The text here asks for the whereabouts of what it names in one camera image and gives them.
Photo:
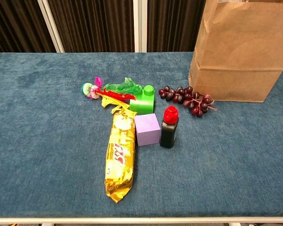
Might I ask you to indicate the brown paper bag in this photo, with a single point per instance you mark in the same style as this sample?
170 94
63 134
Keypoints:
240 58

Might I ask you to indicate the green toy brick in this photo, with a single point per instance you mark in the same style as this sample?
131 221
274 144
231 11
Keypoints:
142 106

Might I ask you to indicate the purple cube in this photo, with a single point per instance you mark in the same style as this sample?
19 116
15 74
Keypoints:
147 129

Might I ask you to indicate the small red toy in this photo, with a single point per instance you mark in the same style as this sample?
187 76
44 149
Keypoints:
168 131

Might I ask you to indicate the colourful feather shuttlecock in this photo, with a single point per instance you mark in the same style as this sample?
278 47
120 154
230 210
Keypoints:
113 93

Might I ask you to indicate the purple grape bunch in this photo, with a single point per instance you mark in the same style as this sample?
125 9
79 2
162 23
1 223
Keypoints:
177 96

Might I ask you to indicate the gold biscuit packet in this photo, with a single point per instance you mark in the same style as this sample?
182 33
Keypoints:
120 160

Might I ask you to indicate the dark pleated partition panel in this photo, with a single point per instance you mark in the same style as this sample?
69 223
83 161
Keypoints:
96 23
174 23
19 23

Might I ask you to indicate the white partition post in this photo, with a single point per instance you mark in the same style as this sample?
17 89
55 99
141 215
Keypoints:
52 28
140 23

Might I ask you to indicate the white table edge rail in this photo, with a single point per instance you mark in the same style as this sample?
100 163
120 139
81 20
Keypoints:
132 220

